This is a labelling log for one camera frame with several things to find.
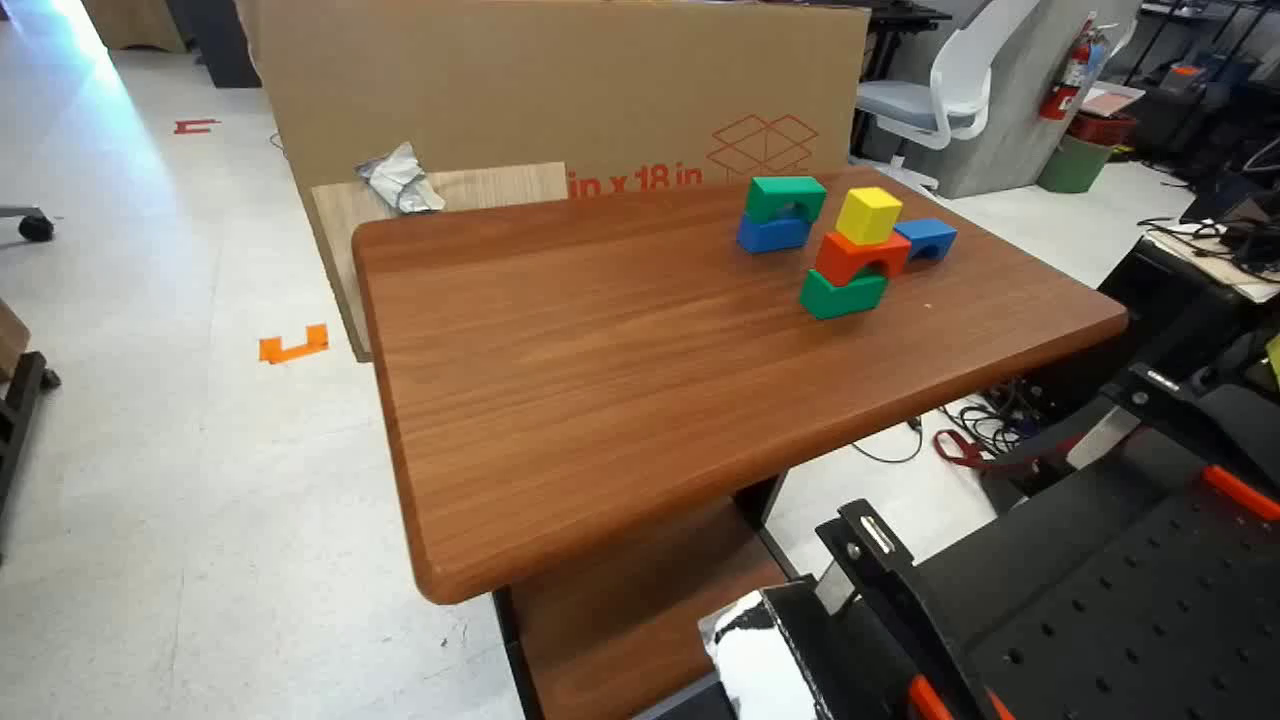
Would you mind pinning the red fire extinguisher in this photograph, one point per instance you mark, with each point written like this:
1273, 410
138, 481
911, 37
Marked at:
1065, 80

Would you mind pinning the black chair caster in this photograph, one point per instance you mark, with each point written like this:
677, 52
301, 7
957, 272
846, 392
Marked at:
34, 224

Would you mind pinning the large brown cardboard box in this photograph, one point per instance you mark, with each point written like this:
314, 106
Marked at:
533, 80

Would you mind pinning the crumpled white grey cloth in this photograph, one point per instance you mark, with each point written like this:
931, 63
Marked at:
401, 183

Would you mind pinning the green bin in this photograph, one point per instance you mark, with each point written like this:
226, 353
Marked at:
1070, 165

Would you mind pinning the green arch block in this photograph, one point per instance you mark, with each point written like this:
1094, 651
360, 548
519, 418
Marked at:
784, 189
834, 303

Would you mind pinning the orange arch block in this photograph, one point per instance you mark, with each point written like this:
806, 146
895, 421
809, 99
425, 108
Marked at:
841, 255

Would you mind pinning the orange floor tape mark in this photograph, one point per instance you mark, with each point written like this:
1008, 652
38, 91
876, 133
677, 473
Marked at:
277, 350

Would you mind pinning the black stand foot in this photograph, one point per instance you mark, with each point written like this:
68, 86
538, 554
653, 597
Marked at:
19, 400

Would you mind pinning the brown table leg panel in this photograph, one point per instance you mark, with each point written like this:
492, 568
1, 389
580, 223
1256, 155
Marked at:
627, 625

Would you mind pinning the yellow cube block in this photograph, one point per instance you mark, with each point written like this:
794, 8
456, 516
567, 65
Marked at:
868, 212

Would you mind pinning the cluttered side desk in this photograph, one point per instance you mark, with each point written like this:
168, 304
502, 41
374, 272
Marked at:
1222, 263

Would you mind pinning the blue arch block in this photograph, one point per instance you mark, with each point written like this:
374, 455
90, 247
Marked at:
931, 235
765, 238

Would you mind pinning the grey cabinet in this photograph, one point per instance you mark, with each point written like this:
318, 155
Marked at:
1027, 133

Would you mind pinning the white office chair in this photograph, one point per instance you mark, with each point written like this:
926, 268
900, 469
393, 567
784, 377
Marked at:
960, 75

